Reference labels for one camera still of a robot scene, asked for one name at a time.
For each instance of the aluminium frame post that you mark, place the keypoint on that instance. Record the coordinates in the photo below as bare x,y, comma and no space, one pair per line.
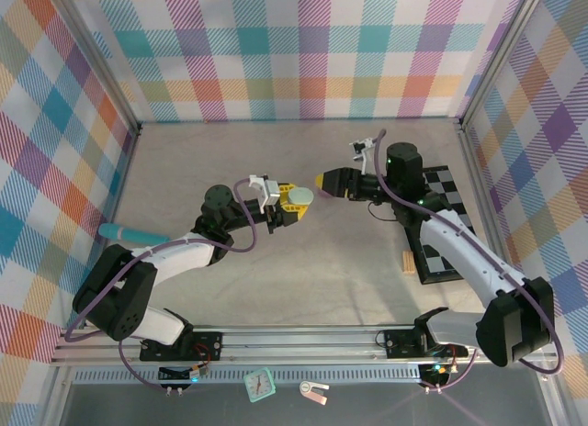
96,59
500,54

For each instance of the small teal alarm clock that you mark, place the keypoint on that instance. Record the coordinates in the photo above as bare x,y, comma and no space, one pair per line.
260,385

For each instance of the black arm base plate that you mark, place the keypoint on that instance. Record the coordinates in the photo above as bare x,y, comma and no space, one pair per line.
399,343
206,344

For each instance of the mint green earbud charging case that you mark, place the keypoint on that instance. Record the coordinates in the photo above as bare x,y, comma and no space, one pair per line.
301,196

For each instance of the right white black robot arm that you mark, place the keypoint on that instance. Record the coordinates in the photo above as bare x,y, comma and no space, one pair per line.
464,261

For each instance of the black white chessboard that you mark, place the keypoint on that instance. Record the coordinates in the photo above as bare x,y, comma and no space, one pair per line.
443,185

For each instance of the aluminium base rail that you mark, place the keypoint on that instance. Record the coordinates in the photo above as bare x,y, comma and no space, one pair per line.
312,343

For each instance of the teal marker pen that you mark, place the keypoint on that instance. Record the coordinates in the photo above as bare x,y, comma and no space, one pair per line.
131,234

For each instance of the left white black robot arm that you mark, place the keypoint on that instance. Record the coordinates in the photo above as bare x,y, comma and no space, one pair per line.
184,256

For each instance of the aluminium side rail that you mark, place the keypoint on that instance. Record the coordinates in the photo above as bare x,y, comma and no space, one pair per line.
494,205

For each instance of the small electronics board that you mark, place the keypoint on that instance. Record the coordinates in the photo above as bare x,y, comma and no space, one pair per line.
436,372
184,374

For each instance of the pink white clip tool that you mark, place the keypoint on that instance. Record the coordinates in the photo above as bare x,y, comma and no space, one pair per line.
313,391

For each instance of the small wooden block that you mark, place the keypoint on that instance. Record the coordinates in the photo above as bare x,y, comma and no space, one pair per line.
409,263

